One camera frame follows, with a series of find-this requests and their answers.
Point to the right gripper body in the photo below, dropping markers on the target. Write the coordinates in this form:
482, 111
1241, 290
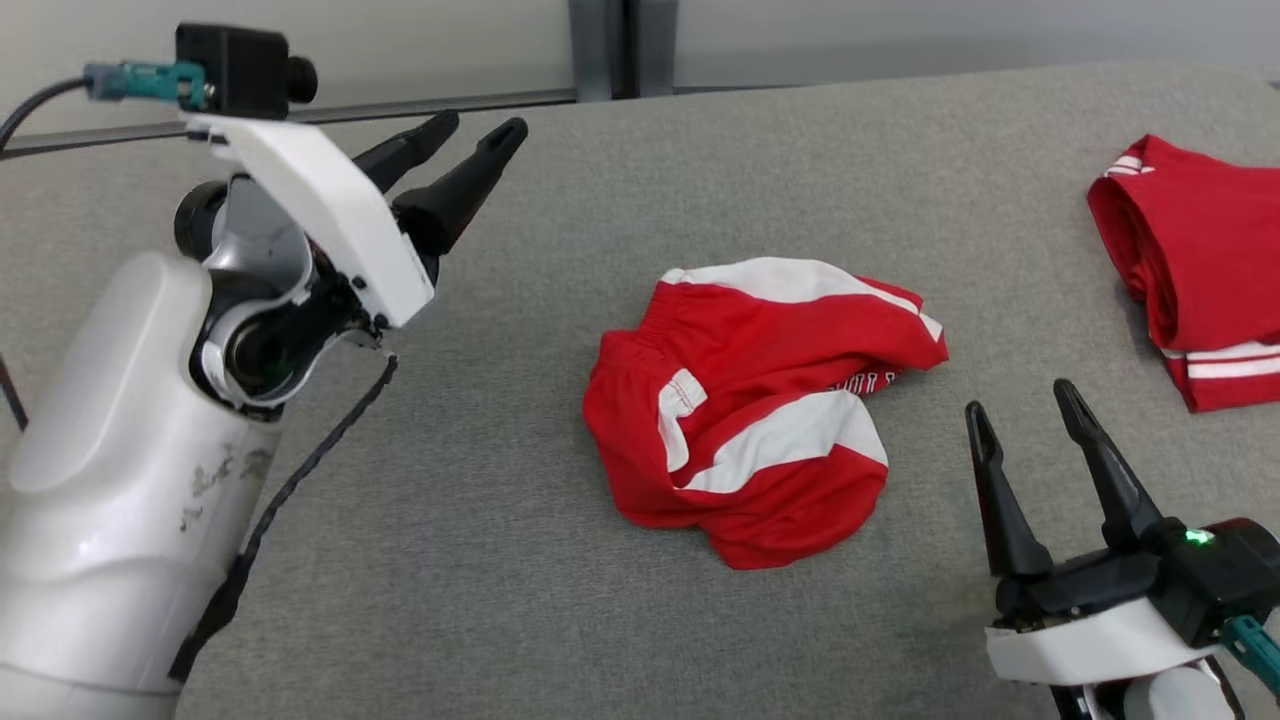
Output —
1090, 640

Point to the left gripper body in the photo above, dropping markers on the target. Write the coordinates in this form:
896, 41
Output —
330, 200

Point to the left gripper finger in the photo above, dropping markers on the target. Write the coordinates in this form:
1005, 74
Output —
455, 195
405, 150

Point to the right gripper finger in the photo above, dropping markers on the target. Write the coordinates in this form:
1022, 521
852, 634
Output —
1110, 480
1005, 510

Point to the red basketball jersey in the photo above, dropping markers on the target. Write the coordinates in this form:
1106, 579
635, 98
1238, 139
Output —
1210, 240

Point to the red white basketball shorts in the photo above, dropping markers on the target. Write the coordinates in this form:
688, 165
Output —
760, 420

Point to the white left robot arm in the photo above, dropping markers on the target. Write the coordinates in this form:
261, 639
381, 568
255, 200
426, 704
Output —
110, 450

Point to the dark partition base rail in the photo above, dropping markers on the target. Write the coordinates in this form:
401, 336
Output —
480, 103

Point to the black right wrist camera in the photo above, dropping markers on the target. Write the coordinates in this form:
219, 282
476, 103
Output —
1220, 580

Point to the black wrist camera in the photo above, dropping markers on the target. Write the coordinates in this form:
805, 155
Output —
1220, 580
235, 70

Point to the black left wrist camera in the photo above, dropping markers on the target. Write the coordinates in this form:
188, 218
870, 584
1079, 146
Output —
235, 70

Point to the teal right camera connector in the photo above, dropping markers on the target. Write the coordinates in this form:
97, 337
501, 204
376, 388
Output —
1255, 650

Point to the teal camera connector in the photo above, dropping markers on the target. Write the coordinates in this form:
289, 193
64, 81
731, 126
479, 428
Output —
1255, 650
150, 80

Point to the grey partition post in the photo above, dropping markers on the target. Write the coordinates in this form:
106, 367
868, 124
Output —
655, 45
596, 45

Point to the teal left camera connector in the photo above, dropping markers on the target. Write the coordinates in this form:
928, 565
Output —
150, 80

